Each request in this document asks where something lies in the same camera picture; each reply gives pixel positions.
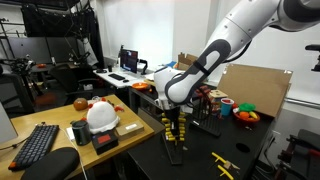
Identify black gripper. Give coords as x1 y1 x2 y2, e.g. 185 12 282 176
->
159 100 186 130

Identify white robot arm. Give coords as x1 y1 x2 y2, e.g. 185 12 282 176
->
154 0 320 132

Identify black stand with red keys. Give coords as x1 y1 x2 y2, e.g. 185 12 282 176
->
189 85 221 137

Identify small brown cardboard box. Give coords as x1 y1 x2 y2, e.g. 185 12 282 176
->
116 121 144 141

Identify teal cup with red block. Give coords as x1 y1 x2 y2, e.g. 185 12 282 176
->
221 98 234 116

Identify white chicken plush toy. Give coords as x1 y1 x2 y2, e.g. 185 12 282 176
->
86 101 120 134

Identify computer monitor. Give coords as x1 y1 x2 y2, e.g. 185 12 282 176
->
120 49 138 73

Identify red bowl with toy fruit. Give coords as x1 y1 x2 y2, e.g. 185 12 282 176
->
232 103 260 122

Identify black cylindrical speaker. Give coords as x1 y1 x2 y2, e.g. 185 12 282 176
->
71 120 91 146

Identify brown cardboard sheet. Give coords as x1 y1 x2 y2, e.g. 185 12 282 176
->
217 64 293 117

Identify black office chair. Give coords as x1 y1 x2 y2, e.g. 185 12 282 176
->
49 64 101 102

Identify black keyboard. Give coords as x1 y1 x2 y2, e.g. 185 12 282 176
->
8 125 59 171

